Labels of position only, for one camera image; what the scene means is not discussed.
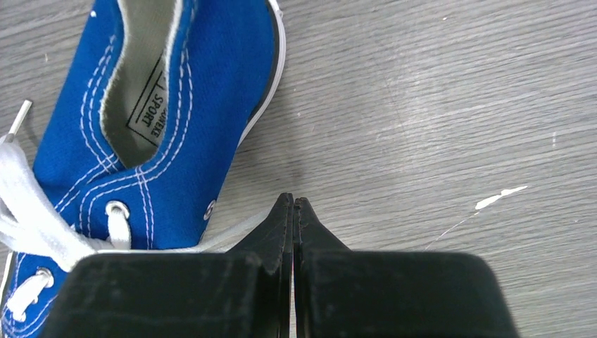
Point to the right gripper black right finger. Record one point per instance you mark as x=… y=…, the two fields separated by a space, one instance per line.
x=340 y=292

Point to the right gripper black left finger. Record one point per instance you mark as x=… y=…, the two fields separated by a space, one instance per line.
x=244 y=292

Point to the blue sneaker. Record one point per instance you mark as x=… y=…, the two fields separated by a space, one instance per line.
x=158 y=98

